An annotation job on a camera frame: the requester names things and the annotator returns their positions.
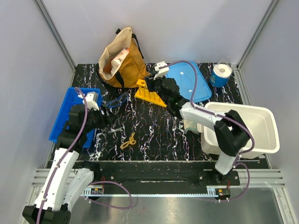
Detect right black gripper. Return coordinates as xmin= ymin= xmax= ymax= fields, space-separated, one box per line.
xmin=144 ymin=72 xmax=170 ymax=105

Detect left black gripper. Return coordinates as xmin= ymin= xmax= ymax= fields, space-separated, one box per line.
xmin=83 ymin=104 xmax=118 ymax=133

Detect blue safety glasses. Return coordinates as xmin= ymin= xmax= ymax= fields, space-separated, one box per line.
xmin=106 ymin=92 xmax=129 ymax=108

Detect clear test tube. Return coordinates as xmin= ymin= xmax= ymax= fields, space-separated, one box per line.
xmin=107 ymin=127 xmax=122 ymax=133

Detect yellow test tube rack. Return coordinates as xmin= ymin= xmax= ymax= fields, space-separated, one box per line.
xmin=135 ymin=79 xmax=166 ymax=108

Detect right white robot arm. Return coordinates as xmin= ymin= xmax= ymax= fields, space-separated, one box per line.
xmin=145 ymin=76 xmax=255 ymax=185

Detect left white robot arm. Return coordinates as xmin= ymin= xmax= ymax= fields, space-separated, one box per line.
xmin=22 ymin=104 xmax=113 ymax=224

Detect light blue tray lid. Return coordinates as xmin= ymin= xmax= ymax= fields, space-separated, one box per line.
xmin=166 ymin=61 xmax=212 ymax=103

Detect yellow rubber band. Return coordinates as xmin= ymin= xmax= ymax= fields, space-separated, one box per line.
xmin=120 ymin=132 xmax=136 ymax=149

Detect blue compartment bin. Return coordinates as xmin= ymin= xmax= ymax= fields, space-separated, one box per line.
xmin=48 ymin=87 xmax=103 ymax=149

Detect crumpled plastic packet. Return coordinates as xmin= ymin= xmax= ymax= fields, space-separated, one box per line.
xmin=183 ymin=119 xmax=199 ymax=134

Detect white package in bag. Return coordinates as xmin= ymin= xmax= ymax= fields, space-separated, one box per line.
xmin=111 ymin=48 xmax=129 ymax=72

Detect brown paper tote bag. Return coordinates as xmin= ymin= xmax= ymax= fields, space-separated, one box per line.
xmin=97 ymin=27 xmax=148 ymax=88

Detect toilet paper roll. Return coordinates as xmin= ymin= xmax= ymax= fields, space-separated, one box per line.
xmin=210 ymin=63 xmax=233 ymax=88

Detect white plastic tub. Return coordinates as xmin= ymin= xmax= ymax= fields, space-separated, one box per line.
xmin=201 ymin=102 xmax=280 ymax=159

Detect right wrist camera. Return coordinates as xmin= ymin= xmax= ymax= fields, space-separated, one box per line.
xmin=154 ymin=61 xmax=169 ymax=80

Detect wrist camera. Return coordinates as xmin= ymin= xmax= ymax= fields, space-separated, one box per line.
xmin=78 ymin=91 xmax=100 ymax=111
xmin=154 ymin=61 xmax=169 ymax=80

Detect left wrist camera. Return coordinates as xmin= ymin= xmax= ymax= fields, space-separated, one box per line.
xmin=78 ymin=91 xmax=100 ymax=111

